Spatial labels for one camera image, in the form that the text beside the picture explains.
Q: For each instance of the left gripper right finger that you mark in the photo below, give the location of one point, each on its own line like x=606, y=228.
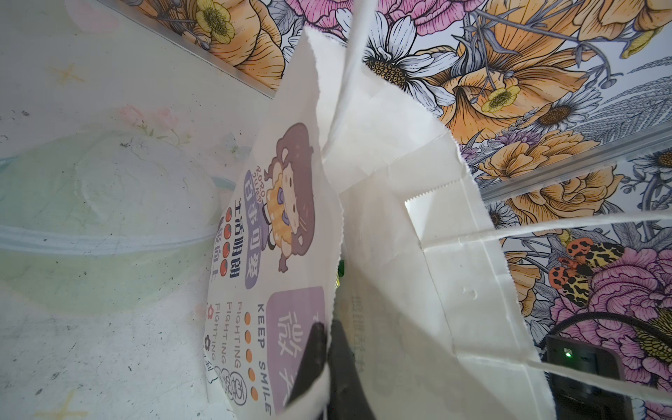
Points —
x=347, y=400

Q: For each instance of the green snack packet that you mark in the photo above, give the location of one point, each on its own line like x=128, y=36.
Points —
x=340, y=272

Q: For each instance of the white paper bag with cartoon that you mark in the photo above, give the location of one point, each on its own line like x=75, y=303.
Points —
x=376, y=156

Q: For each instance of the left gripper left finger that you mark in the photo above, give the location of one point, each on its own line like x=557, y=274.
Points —
x=312, y=362

